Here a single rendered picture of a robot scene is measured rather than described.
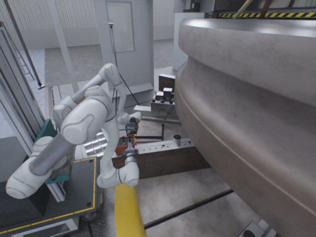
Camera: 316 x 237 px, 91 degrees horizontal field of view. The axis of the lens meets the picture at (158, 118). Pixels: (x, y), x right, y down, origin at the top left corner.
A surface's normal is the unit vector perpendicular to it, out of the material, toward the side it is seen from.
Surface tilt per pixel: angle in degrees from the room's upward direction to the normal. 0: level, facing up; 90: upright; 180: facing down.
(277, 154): 61
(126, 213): 0
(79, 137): 86
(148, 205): 0
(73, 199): 0
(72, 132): 87
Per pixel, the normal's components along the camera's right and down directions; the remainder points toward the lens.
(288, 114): -0.89, 0.25
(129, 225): 0.00, -0.84
